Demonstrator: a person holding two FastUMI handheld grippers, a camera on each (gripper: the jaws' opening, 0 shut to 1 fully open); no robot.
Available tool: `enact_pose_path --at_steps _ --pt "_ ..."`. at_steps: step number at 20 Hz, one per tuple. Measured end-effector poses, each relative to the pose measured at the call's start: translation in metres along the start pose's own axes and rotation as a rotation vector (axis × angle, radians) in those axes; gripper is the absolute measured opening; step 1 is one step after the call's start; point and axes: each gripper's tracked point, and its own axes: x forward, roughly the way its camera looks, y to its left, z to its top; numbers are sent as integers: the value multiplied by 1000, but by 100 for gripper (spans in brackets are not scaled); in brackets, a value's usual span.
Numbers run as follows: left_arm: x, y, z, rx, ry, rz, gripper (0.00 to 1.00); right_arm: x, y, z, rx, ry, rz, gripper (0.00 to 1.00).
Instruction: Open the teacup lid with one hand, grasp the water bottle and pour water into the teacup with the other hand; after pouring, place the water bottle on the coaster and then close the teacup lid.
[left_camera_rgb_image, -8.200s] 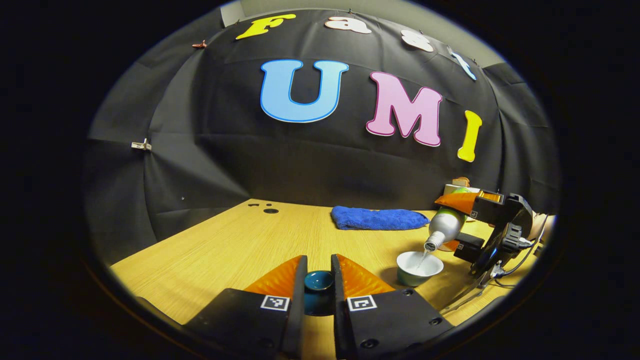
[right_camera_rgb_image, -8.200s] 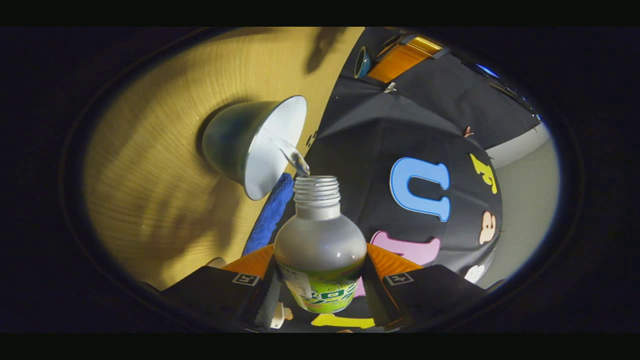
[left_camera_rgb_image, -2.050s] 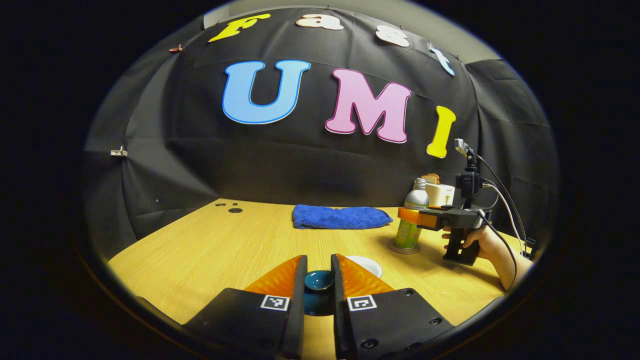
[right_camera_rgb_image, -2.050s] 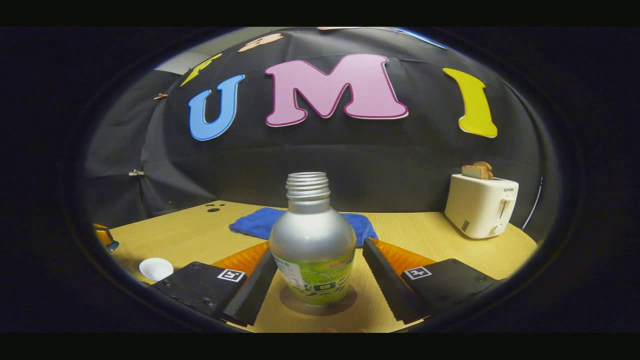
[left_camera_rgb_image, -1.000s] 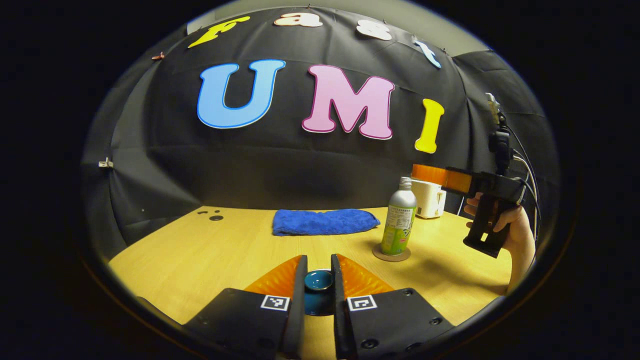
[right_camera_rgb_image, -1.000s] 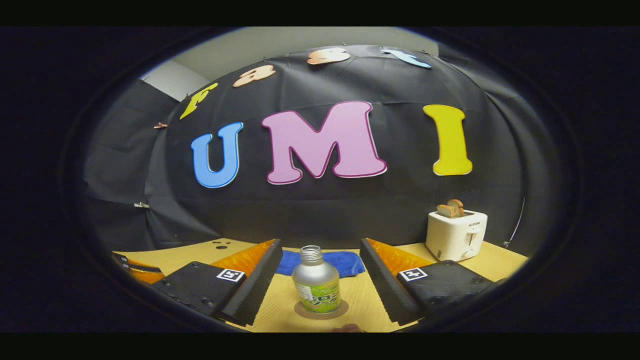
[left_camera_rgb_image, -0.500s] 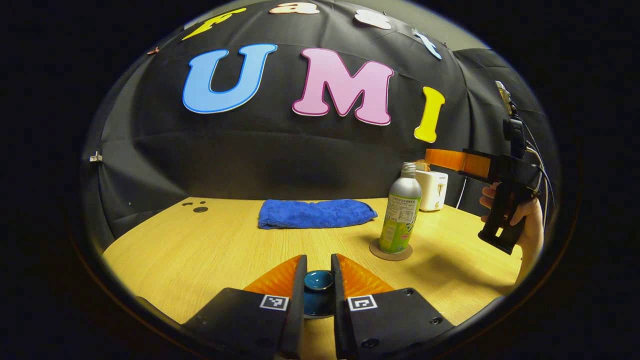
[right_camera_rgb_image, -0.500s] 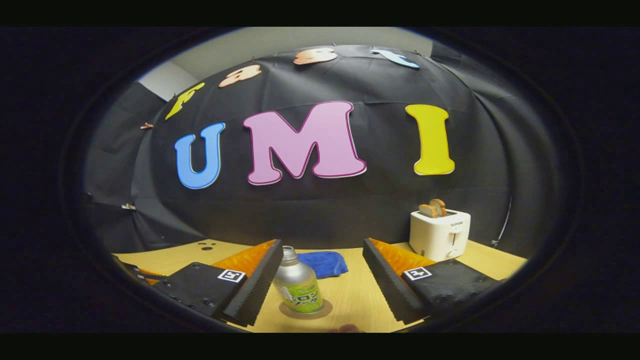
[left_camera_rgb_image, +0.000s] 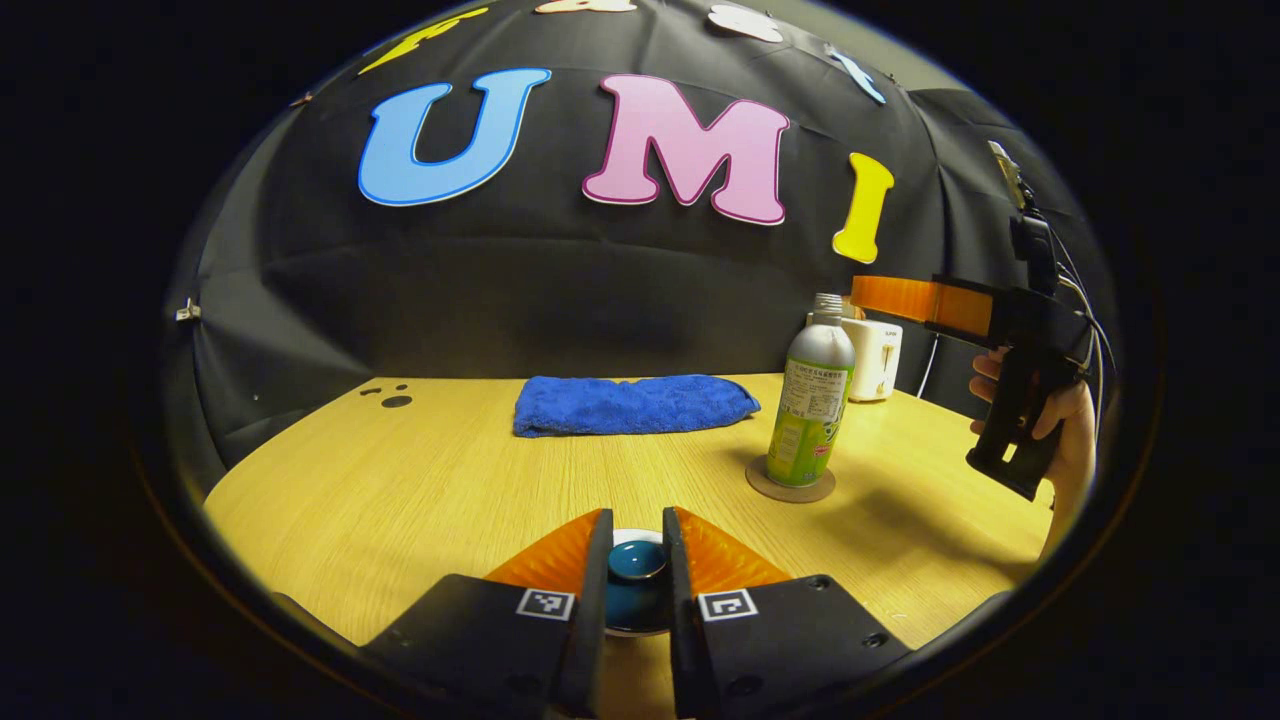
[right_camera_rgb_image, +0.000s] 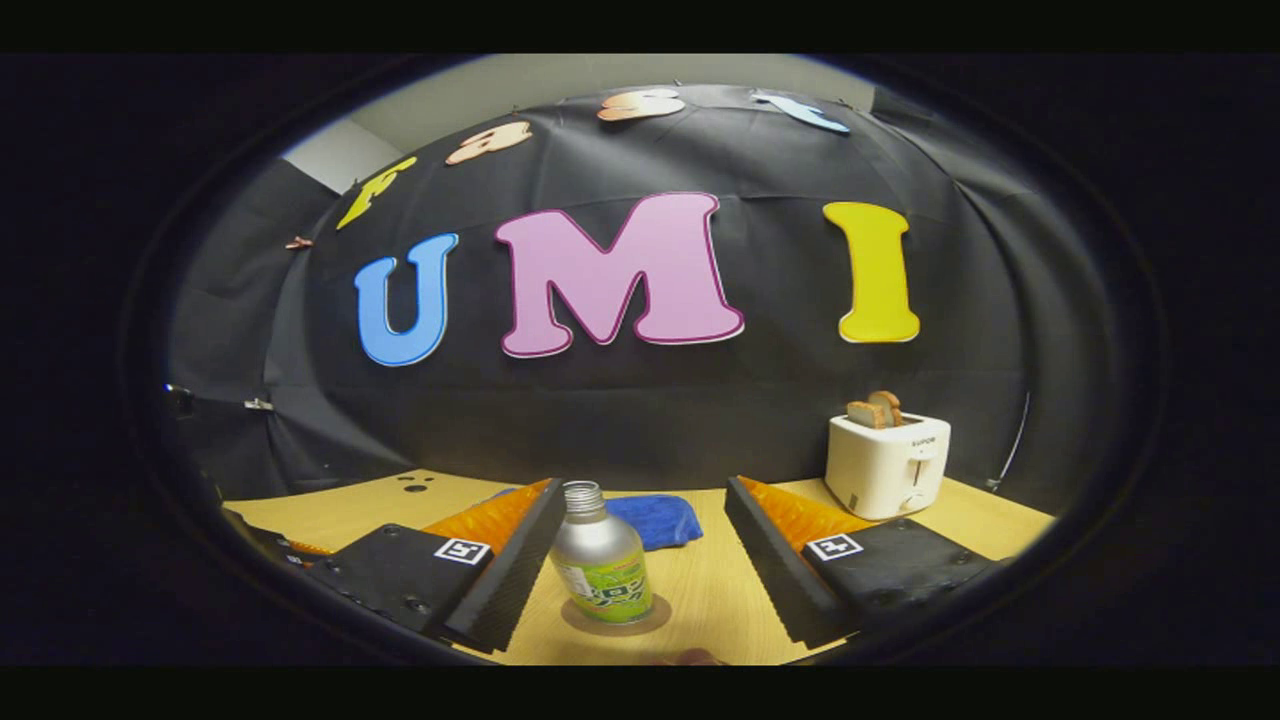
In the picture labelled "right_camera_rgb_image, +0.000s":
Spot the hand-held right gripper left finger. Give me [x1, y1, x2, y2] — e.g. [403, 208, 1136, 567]
[300, 478, 569, 656]

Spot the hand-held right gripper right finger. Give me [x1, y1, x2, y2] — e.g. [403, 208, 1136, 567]
[723, 477, 1011, 649]

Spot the silver water bottle green label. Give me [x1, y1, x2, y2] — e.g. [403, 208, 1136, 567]
[549, 481, 655, 626]

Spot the round brown coaster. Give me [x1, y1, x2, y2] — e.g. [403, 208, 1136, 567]
[560, 595, 673, 637]

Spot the blue cloth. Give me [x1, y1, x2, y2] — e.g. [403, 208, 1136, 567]
[490, 487, 704, 552]

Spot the white toaster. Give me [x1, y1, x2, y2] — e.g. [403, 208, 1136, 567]
[825, 412, 952, 521]

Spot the black backdrop cloth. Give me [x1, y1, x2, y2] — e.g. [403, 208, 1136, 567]
[165, 83, 1121, 516]

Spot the grey cable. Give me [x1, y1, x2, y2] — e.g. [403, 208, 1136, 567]
[985, 390, 1031, 493]

